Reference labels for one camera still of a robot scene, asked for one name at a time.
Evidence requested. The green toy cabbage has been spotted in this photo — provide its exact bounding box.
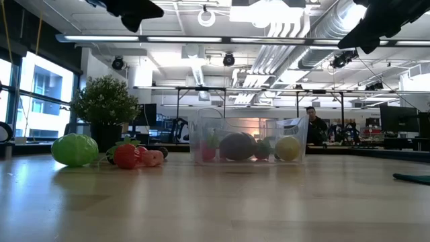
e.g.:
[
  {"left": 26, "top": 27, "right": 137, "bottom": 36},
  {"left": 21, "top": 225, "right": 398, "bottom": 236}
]
[{"left": 50, "top": 133, "right": 99, "bottom": 167}]

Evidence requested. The black computer monitor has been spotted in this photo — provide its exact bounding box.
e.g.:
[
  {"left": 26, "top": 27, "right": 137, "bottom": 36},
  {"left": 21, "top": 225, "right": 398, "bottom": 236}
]
[
  {"left": 379, "top": 105, "right": 419, "bottom": 134},
  {"left": 134, "top": 103, "right": 158, "bottom": 127}
]

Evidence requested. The person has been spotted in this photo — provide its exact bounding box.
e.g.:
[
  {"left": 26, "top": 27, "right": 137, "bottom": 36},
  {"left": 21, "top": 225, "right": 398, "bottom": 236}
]
[{"left": 304, "top": 106, "right": 329, "bottom": 146}]

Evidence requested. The pink toy raspberry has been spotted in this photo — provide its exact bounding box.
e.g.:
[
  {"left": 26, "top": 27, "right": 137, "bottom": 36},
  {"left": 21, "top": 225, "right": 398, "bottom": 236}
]
[{"left": 142, "top": 149, "right": 165, "bottom": 167}]

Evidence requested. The white hanging ring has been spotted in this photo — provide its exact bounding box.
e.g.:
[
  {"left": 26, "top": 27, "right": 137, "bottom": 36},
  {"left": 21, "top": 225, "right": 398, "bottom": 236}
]
[{"left": 197, "top": 9, "right": 216, "bottom": 28}]

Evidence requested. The dark green cloth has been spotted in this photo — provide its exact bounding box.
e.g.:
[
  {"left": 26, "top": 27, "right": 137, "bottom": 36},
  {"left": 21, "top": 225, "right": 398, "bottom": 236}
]
[{"left": 392, "top": 172, "right": 430, "bottom": 186}]

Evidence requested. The long ceiling light bar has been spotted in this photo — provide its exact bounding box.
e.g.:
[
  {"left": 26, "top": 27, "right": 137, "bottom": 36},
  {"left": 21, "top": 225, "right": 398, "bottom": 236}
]
[{"left": 55, "top": 33, "right": 430, "bottom": 47}]

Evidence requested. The potted green plant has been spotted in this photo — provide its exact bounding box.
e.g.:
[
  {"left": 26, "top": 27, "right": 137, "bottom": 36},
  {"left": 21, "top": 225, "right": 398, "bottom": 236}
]
[{"left": 69, "top": 74, "right": 141, "bottom": 153}]

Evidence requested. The black background scaffold frame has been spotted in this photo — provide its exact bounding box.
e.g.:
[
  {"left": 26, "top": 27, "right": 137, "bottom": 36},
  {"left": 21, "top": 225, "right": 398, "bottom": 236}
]
[{"left": 175, "top": 86, "right": 345, "bottom": 122}]

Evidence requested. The smooth yellow toy fruit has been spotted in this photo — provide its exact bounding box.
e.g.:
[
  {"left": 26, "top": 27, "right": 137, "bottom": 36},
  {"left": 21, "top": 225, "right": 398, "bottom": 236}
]
[{"left": 274, "top": 135, "right": 302, "bottom": 162}]

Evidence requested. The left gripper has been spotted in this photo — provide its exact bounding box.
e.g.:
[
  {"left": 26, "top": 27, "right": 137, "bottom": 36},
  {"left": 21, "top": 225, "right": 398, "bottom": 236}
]
[{"left": 100, "top": 0, "right": 165, "bottom": 34}]

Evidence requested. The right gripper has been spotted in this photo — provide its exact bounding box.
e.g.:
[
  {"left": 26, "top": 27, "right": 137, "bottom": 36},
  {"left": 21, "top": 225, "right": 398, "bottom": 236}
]
[{"left": 337, "top": 0, "right": 409, "bottom": 54}]

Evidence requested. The large red toy strawberry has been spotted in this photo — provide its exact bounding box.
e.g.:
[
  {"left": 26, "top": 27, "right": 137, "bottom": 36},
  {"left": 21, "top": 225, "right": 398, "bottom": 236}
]
[{"left": 200, "top": 134, "right": 221, "bottom": 161}]

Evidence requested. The strawberry with green leaves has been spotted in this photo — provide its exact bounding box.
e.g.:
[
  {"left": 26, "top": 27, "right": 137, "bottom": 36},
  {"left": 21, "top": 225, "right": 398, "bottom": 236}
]
[{"left": 254, "top": 137, "right": 273, "bottom": 161}]

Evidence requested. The black round device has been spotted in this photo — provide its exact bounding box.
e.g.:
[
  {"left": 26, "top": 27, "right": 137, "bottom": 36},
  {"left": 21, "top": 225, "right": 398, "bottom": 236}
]
[{"left": 0, "top": 120, "right": 14, "bottom": 144}]

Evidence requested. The silver ventilation duct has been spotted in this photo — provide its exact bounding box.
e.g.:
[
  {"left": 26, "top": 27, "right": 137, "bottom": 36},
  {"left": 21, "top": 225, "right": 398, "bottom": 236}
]
[{"left": 297, "top": 0, "right": 367, "bottom": 70}]

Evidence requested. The clear plastic container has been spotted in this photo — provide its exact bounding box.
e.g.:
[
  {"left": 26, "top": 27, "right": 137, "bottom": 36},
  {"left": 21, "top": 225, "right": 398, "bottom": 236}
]
[{"left": 187, "top": 108, "right": 310, "bottom": 165}]

